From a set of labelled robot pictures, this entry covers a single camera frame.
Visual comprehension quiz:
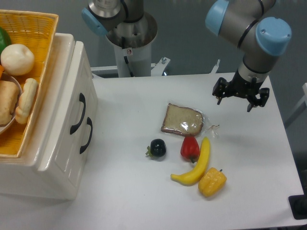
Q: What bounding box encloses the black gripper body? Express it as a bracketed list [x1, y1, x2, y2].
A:
[212, 70, 270, 107]

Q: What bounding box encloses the white top drawer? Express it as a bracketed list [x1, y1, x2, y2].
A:
[39, 41, 98, 183]

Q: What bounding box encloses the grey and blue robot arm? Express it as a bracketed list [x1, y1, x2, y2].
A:
[81, 0, 292, 110]

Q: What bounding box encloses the white drawer cabinet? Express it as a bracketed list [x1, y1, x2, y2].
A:
[0, 33, 89, 200]

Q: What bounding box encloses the wrapped brown bread slice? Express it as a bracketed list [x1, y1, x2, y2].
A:
[161, 103, 220, 137]

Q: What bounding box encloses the red toy bell pepper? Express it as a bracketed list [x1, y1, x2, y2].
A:
[180, 137, 200, 163]

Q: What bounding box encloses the dark purple toy eggplant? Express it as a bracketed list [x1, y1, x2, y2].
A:
[145, 138, 166, 161]

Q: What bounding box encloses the yellow toy bell pepper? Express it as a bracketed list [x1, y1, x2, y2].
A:
[198, 167, 227, 197]

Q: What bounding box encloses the yellow toy banana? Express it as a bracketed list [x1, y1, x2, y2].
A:
[170, 137, 211, 186]

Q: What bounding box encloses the black device at table edge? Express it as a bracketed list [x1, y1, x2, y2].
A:
[288, 195, 307, 220]

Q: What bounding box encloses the beige toy bread roll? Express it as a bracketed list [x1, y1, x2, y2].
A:
[15, 78, 38, 124]

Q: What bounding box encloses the yellow wicker basket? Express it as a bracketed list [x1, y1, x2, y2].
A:
[0, 9, 59, 159]

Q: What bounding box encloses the white round toy onion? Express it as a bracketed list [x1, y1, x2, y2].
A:
[0, 44, 35, 76]

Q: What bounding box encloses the tan toy bread loaf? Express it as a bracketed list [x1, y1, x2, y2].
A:
[0, 80, 19, 126]

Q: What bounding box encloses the grey plate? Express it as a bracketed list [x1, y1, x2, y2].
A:
[0, 73, 22, 134]

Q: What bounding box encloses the orange toy piece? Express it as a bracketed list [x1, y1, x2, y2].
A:
[0, 65, 4, 78]

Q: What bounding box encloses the green toy pepper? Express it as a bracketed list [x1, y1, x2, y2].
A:
[0, 27, 12, 54]

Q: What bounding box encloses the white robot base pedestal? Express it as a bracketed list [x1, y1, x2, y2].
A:
[106, 12, 158, 78]

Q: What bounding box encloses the black lower drawer handle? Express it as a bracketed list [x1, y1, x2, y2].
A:
[79, 117, 94, 154]

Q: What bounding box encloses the black drawer handle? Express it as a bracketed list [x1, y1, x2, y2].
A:
[70, 92, 86, 135]
[79, 117, 94, 154]

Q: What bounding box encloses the black top drawer handle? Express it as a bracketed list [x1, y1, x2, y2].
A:
[70, 92, 86, 135]

